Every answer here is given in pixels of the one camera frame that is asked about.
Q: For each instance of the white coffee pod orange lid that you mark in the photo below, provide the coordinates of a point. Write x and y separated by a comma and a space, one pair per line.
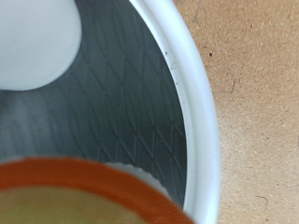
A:
78, 177

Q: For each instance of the white two-tier turntable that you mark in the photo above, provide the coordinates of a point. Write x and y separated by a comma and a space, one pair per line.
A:
199, 93

